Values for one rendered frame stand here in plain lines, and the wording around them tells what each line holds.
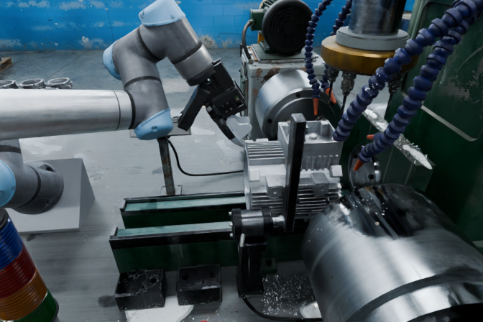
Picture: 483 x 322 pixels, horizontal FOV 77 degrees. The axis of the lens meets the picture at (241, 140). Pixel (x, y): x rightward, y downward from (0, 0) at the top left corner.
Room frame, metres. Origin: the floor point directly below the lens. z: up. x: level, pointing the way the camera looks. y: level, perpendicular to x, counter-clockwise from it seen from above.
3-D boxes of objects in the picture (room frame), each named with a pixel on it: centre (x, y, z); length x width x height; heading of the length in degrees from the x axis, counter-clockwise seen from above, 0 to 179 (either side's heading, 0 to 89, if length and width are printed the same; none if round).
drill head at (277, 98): (0.95, -0.17, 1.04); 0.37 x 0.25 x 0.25; 6
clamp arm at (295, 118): (0.45, -0.09, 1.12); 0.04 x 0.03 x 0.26; 96
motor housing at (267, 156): (0.59, -0.11, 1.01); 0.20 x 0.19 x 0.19; 95
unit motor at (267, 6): (1.23, -0.11, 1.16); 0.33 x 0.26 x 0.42; 6
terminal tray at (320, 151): (0.59, -0.15, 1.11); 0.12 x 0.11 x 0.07; 95
